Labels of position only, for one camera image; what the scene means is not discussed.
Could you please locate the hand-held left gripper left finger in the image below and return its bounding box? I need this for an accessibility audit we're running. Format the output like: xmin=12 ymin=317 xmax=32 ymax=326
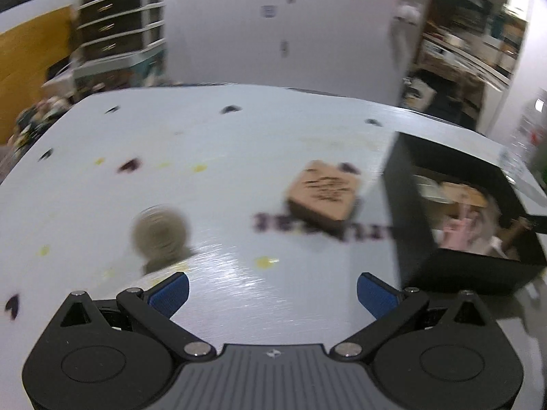
xmin=55 ymin=271 xmax=216 ymax=361

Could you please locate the round grey object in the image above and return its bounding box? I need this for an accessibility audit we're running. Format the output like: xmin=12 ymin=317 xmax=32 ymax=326
xmin=130 ymin=207 xmax=191 ymax=266

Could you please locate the cluttered storage shelf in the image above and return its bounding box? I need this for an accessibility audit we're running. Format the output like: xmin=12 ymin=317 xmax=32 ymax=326
xmin=410 ymin=0 xmax=527 ymax=95

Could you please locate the white printed tote bag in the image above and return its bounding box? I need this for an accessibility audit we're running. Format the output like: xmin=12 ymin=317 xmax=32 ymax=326
xmin=404 ymin=77 xmax=437 ymax=110

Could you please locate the black cardboard box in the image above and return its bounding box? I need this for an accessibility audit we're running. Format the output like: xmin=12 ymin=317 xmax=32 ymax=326
xmin=382 ymin=132 xmax=547 ymax=297

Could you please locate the square brown printed block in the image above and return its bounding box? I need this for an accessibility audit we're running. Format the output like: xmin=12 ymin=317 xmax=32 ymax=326
xmin=284 ymin=160 xmax=362 ymax=238

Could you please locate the yellow wooden panel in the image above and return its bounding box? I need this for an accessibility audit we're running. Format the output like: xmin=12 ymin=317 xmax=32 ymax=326
xmin=0 ymin=9 xmax=78 ymax=146

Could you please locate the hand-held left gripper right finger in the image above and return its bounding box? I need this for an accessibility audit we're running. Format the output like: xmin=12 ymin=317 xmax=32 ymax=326
xmin=357 ymin=272 xmax=502 ymax=361

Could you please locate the oval wooden block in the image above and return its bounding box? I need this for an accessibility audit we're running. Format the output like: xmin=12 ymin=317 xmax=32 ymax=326
xmin=440 ymin=181 xmax=489 ymax=209

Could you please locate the white drawer cabinet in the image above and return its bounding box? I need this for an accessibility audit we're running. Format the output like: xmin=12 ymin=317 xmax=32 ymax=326
xmin=72 ymin=0 xmax=167 ymax=81

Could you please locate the clear plastic water bottle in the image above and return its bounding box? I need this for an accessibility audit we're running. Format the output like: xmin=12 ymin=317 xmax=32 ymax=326
xmin=500 ymin=98 xmax=547 ymax=180

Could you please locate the small white box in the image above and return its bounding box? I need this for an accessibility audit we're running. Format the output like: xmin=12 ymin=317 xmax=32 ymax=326
xmin=415 ymin=175 xmax=444 ymax=201

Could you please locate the pink plastic toy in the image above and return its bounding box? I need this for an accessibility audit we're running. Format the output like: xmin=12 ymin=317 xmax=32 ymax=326
xmin=441 ymin=203 xmax=485 ymax=249

